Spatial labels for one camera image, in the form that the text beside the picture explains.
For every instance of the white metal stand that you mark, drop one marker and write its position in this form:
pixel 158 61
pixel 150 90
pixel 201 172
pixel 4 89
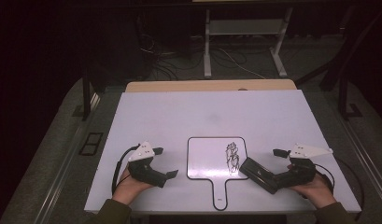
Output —
pixel 241 27

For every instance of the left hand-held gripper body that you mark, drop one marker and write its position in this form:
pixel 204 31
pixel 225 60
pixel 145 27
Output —
pixel 142 169

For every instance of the black metal stand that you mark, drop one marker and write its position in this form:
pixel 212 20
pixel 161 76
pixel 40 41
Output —
pixel 343 93
pixel 86 93

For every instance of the person's right hand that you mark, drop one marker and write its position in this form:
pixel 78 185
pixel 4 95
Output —
pixel 318 191

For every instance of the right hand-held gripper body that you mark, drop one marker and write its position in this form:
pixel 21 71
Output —
pixel 300 172

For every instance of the black whiteboard eraser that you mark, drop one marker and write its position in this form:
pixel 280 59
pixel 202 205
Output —
pixel 257 172

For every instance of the person's left hand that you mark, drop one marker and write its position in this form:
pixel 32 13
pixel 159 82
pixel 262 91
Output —
pixel 128 188

